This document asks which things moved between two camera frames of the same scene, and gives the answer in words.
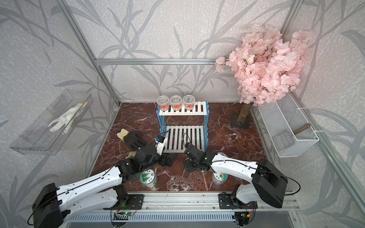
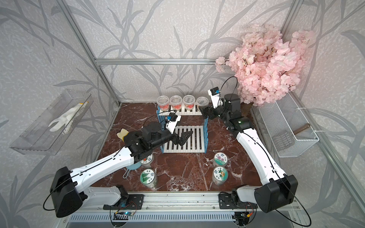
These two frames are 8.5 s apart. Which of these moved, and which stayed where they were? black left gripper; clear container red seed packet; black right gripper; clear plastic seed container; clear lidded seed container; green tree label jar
Moved: black left gripper; black right gripper
Stayed: green tree label jar; clear plastic seed container; clear lidded seed container; clear container red seed packet
